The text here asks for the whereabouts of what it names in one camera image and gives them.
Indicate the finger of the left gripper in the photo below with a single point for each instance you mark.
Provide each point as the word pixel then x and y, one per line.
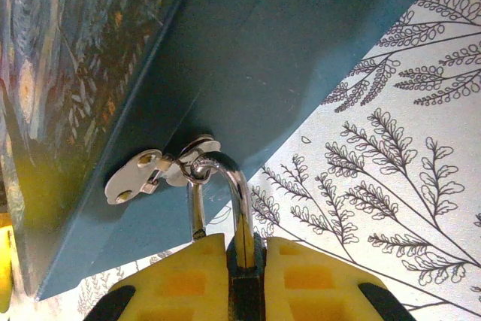
pixel 4 261

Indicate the silver padlock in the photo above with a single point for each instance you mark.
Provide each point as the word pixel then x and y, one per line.
pixel 246 298

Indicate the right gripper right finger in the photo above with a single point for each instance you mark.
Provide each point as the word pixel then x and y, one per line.
pixel 319 291

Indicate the blue starry night tin box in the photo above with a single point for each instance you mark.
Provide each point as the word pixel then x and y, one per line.
pixel 244 54

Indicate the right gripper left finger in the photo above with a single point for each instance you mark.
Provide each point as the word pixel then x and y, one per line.
pixel 176 287

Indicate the floral table cloth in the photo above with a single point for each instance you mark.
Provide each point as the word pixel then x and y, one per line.
pixel 376 185

